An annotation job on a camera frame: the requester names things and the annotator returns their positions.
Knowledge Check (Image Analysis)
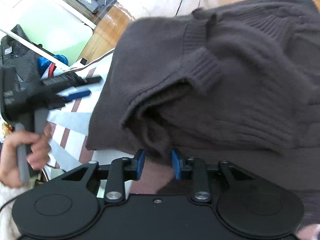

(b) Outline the dark brown knit sweater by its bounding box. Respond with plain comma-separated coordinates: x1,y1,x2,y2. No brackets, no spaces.
86,0,319,225

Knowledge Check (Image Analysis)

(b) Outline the person left hand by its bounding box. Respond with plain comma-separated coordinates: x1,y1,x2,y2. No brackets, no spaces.
1,124,52,188

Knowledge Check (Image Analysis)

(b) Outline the checkered plaid blanket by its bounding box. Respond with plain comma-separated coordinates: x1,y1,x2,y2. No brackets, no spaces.
42,52,176,198

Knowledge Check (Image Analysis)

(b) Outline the blue plastic bag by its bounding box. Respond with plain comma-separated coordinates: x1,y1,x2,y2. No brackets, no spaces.
36,54,70,77

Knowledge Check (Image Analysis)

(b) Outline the green panel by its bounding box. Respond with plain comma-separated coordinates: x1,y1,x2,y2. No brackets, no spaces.
14,0,93,66

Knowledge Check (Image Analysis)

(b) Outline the white metal frame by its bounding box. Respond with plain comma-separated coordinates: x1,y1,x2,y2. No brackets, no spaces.
1,29,83,72

